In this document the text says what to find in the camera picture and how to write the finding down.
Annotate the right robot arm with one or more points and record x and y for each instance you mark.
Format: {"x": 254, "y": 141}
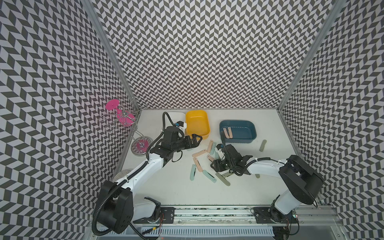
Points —
{"x": 303, "y": 182}

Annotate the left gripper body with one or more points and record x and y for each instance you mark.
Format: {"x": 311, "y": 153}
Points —
{"x": 184, "y": 143}

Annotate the mint fruit knife upper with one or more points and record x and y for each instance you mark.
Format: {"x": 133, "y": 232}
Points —
{"x": 213, "y": 149}

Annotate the mint fruit knife lower left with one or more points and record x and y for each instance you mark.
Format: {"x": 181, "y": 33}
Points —
{"x": 193, "y": 172}

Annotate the olive fruit knife far right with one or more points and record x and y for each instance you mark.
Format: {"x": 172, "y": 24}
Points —
{"x": 263, "y": 145}

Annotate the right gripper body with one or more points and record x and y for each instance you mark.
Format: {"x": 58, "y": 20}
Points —
{"x": 224, "y": 164}

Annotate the pink fruit knife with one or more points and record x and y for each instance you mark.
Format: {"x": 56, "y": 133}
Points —
{"x": 209, "y": 149}
{"x": 197, "y": 163}
{"x": 230, "y": 132}
{"x": 210, "y": 158}
{"x": 226, "y": 133}
{"x": 195, "y": 155}

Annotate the olive fruit knife angled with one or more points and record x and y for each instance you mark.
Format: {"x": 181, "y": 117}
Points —
{"x": 225, "y": 175}

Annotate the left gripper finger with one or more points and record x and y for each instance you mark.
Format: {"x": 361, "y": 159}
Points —
{"x": 194, "y": 144}
{"x": 196, "y": 138}

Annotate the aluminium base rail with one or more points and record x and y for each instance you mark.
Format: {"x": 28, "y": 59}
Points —
{"x": 241, "y": 215}

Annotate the white storage box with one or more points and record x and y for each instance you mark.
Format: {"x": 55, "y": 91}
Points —
{"x": 175, "y": 118}

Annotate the dark teal storage box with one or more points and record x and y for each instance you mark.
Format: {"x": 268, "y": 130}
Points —
{"x": 244, "y": 132}

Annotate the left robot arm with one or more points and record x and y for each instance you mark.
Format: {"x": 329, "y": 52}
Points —
{"x": 115, "y": 208}

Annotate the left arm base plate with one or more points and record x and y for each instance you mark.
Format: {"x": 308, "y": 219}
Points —
{"x": 164, "y": 214}

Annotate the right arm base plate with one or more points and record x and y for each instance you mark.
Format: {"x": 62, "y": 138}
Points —
{"x": 267, "y": 215}

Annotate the yellow storage box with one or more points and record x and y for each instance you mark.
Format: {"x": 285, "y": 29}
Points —
{"x": 198, "y": 123}

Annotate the olive fruit knife lower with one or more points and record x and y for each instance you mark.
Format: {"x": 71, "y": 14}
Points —
{"x": 223, "y": 179}

